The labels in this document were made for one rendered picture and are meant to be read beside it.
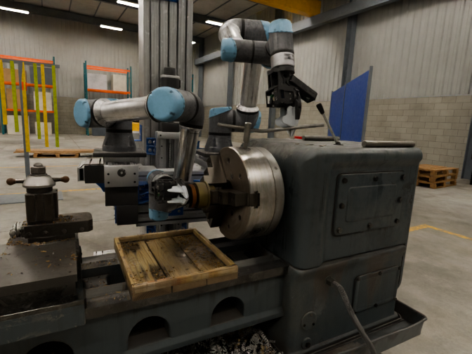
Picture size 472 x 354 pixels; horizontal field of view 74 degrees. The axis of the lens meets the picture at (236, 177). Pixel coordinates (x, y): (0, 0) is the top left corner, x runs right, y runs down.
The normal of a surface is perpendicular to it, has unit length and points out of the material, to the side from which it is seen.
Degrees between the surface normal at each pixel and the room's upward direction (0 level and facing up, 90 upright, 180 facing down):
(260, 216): 106
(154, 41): 90
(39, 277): 0
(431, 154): 90
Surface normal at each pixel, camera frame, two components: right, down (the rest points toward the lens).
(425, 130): -0.86, 0.05
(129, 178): 0.38, 0.18
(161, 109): -0.33, 0.14
